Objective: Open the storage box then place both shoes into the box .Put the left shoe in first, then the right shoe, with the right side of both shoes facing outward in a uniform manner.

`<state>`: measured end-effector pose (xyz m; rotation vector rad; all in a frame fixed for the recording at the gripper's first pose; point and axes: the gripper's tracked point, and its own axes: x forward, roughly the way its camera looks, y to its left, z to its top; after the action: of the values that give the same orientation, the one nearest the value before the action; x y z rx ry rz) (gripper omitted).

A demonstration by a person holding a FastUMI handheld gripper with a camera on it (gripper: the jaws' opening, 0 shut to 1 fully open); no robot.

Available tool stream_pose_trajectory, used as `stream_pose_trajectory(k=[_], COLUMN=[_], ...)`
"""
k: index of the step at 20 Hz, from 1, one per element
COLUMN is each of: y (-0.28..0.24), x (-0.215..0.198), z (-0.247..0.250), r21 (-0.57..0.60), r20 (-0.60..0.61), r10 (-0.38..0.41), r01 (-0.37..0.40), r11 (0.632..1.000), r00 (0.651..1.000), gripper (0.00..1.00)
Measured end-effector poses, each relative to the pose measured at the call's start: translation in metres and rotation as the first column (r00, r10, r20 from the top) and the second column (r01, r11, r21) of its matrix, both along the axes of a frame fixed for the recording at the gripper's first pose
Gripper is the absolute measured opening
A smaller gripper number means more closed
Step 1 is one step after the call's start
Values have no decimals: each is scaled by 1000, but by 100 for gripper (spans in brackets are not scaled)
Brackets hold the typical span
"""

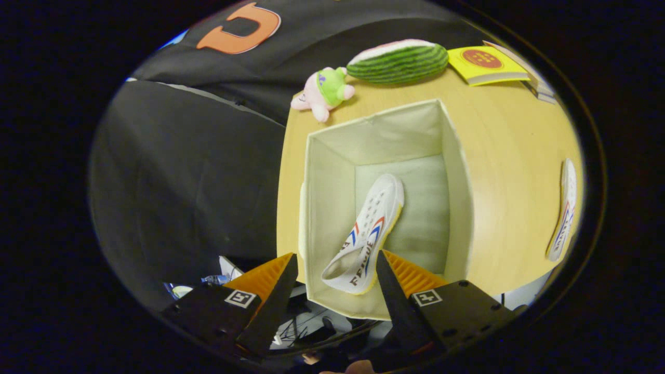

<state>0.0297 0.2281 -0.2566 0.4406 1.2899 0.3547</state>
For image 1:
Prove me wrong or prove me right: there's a yellow book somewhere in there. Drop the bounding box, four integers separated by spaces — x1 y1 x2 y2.
448 46 531 87

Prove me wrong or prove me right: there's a watermelon slice plush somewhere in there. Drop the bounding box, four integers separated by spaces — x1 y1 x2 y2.
347 39 449 85

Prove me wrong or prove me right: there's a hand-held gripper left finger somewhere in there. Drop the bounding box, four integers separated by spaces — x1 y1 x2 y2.
161 253 299 358

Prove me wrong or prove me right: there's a pink and green starfish plush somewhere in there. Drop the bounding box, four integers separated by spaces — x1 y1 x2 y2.
290 66 356 123

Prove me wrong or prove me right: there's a beige book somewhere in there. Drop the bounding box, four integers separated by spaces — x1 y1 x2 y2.
483 41 551 91

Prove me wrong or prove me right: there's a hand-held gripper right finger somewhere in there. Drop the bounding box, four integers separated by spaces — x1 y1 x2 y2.
376 250 525 360

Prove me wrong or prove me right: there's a cream fabric storage box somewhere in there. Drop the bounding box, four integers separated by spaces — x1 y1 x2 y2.
299 99 474 320

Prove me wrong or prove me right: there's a grey book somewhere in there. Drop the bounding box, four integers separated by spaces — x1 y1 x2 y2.
530 83 557 104

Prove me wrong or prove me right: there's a white paper sheet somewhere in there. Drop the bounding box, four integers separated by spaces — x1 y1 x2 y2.
218 256 244 281

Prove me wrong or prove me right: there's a white canvas shoe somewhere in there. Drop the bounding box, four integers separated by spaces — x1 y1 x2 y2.
547 158 578 262
321 174 405 296

